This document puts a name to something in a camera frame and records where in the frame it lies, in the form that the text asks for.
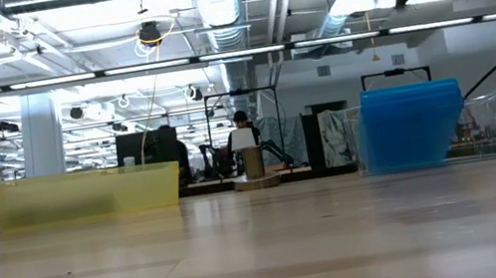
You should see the black cabinet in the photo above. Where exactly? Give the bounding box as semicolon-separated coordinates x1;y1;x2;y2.
300;111;329;173

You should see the white building pillar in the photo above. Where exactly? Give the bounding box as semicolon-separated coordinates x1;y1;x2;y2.
12;90;71;180

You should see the blue jewel case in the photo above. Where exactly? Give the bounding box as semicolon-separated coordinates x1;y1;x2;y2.
351;80;475;179
356;75;461;102

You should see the black computer monitor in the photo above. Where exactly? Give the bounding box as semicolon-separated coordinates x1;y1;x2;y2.
114;125;181;169

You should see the person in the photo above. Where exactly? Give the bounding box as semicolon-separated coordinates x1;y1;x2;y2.
152;122;195;189
221;107;266;163

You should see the yellow hanging cord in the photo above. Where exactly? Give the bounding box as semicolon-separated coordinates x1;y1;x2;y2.
363;10;381;63

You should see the long LED light bar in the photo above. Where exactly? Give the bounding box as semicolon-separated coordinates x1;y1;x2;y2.
0;2;496;105

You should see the black background station frame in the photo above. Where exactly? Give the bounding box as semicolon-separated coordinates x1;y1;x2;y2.
360;62;433;96
201;82;288;166

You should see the brass spool with white tag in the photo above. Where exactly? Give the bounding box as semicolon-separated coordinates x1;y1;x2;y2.
225;124;282;193

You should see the black ceiling device yellow cable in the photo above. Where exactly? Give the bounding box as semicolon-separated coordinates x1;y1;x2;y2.
135;19;164;50

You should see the black aluminium rig frame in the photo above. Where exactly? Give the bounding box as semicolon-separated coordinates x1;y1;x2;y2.
0;127;496;245

